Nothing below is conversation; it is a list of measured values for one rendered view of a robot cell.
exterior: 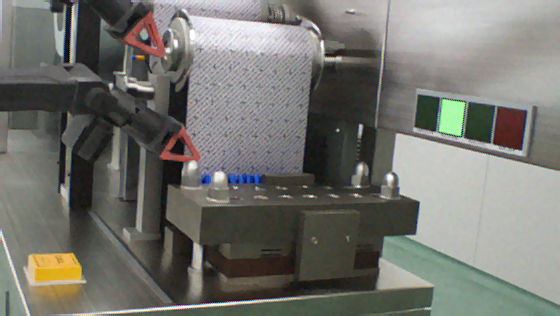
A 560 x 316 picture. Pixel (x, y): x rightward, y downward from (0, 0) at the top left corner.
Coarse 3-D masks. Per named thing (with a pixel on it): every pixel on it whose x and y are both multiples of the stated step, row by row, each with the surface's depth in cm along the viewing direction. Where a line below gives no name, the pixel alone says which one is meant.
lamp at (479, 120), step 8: (472, 104) 102; (472, 112) 102; (480, 112) 100; (488, 112) 99; (472, 120) 102; (480, 120) 100; (488, 120) 99; (472, 128) 102; (480, 128) 100; (488, 128) 99; (472, 136) 102; (480, 136) 100; (488, 136) 99
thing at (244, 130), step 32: (192, 96) 121; (224, 96) 123; (256, 96) 125; (288, 96) 128; (192, 128) 122; (224, 128) 124; (256, 128) 127; (288, 128) 129; (224, 160) 125; (256, 160) 128; (288, 160) 130
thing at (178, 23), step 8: (176, 24) 124; (184, 24) 121; (184, 32) 120; (184, 40) 120; (312, 40) 130; (184, 48) 120; (312, 48) 129; (184, 56) 120; (184, 64) 120; (312, 64) 129; (168, 72) 128; (176, 72) 124; (312, 72) 130; (176, 80) 124
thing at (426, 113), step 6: (420, 96) 113; (420, 102) 113; (426, 102) 111; (432, 102) 110; (420, 108) 113; (426, 108) 111; (432, 108) 110; (420, 114) 113; (426, 114) 111; (432, 114) 110; (420, 120) 113; (426, 120) 111; (432, 120) 110; (420, 126) 113; (426, 126) 111; (432, 126) 110
